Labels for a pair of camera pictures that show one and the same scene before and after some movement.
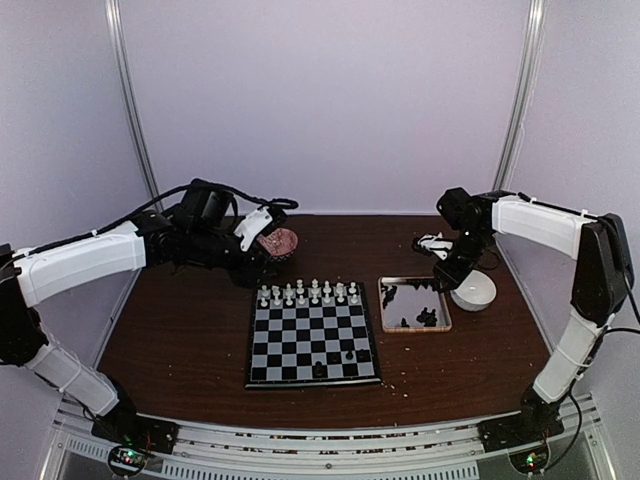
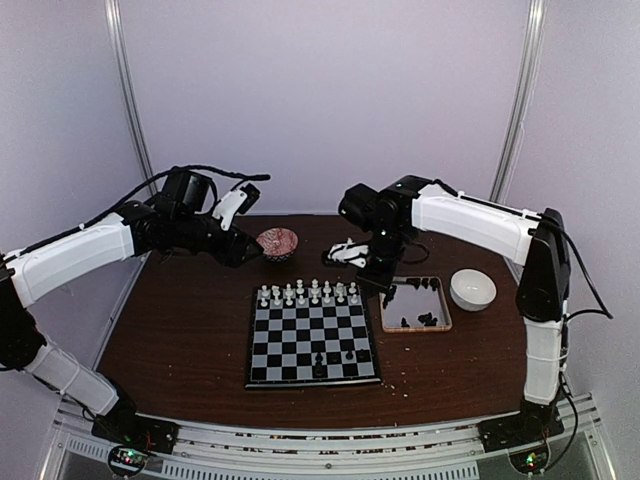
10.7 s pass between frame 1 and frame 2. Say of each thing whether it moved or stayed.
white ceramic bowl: stayed
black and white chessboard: stayed
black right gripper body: moved
